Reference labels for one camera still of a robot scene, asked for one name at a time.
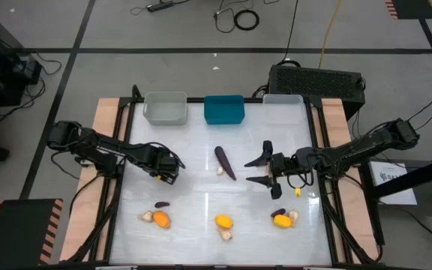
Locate clear plastic basket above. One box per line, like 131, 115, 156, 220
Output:
262, 93, 307, 125

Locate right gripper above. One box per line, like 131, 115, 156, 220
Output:
244, 140, 296, 200

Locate teal plastic basket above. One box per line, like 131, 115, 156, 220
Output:
203, 94, 246, 125

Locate long purple eggplant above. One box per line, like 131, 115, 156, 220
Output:
214, 145, 238, 182

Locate small hazard-striped floor mat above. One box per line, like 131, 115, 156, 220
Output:
384, 0, 432, 20

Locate black table frame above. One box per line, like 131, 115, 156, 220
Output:
60, 85, 386, 270

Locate orange mango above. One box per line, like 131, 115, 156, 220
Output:
152, 210, 172, 230

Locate grey-white plastic basket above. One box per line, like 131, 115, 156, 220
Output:
142, 91, 188, 126

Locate yellow mango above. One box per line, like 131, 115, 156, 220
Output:
273, 214, 293, 229
214, 214, 234, 230

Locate black power strip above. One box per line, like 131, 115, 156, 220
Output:
147, 1, 175, 12

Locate black metal side table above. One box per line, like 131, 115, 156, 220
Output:
365, 152, 432, 245

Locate large hazard-striped floor mat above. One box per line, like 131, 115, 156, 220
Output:
0, 198, 64, 270

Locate coiled black cable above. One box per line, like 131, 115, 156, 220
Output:
233, 9, 260, 32

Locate tangled black floor cable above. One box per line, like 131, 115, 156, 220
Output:
213, 0, 236, 34

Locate yellow floor cable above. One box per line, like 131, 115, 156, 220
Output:
317, 0, 343, 70

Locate straight black floor cable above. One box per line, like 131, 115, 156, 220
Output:
282, 0, 299, 64

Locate white paper sign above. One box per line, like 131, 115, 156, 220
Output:
369, 160, 419, 206

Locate wooden side board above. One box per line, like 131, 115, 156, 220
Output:
60, 97, 131, 263
311, 97, 380, 263

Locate black computer case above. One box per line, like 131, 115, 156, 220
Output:
268, 64, 366, 121

